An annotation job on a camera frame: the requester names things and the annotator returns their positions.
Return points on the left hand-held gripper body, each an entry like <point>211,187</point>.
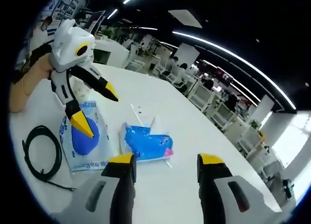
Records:
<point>68,46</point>

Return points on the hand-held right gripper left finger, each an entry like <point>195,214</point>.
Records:
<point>124,182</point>

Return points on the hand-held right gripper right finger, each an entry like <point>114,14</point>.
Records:
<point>213,185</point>

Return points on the light blue wipes packet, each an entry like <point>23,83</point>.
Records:
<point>97,146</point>

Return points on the blue tissue pack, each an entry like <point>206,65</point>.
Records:
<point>148,143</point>

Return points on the group of office chairs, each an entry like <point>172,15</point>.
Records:
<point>218,109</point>

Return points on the white tabletop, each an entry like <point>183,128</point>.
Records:
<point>170,107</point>

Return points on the person's left hand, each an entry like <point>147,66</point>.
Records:
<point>45,67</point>

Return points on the potted green plant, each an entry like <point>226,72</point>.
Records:
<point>253,124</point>

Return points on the window with white blinds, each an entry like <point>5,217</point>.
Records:
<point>291,141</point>

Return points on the white square pillar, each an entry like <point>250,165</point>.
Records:
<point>267,105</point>
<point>188,55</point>

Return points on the square ceiling air vent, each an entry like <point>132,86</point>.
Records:
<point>184,18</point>

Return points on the curved ceiling light strip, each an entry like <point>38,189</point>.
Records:
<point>230,54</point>

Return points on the wall monitor with red screen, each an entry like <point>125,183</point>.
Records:
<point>224,75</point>

